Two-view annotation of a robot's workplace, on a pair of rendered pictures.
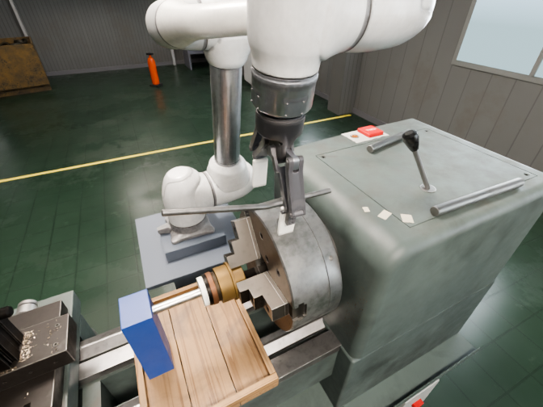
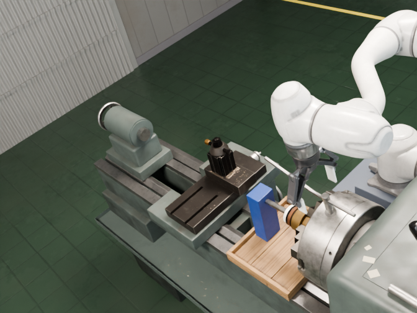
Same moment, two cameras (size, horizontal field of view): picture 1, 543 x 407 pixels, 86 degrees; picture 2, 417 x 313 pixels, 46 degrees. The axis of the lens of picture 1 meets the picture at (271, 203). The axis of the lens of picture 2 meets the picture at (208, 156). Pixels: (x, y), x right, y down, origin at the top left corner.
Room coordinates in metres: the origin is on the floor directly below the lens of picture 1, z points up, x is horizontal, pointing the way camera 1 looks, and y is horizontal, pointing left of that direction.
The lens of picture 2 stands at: (0.06, -0.97, 2.37)
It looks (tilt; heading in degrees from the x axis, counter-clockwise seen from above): 39 degrees down; 83
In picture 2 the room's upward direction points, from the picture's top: 16 degrees counter-clockwise
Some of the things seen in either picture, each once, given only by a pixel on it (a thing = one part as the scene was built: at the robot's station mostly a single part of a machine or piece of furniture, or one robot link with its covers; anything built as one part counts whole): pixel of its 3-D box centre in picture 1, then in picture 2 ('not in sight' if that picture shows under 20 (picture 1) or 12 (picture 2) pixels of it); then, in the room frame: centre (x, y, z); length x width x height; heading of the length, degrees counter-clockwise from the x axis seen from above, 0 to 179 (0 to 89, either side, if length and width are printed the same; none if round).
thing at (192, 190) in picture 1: (185, 194); (400, 151); (0.97, 0.35, 0.97); 0.18 x 0.16 x 0.22; 122
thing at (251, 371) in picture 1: (196, 342); (287, 243); (0.40, 0.20, 0.88); 0.36 x 0.30 x 0.04; 26
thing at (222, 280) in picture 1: (224, 283); (303, 220); (0.44, 0.11, 1.08); 0.09 x 0.09 x 0.09; 26
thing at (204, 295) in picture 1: (178, 300); (278, 207); (0.39, 0.21, 1.08); 0.13 x 0.07 x 0.07; 116
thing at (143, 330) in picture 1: (148, 336); (264, 212); (0.36, 0.28, 1.00); 0.08 x 0.06 x 0.23; 26
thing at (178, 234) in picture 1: (183, 222); (393, 173); (0.96, 0.38, 0.83); 0.22 x 0.18 x 0.06; 115
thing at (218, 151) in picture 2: not in sight; (218, 147); (0.30, 0.58, 1.13); 0.08 x 0.08 x 0.03
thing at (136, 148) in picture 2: not in sight; (131, 136); (-0.03, 1.05, 1.01); 0.30 x 0.20 x 0.29; 116
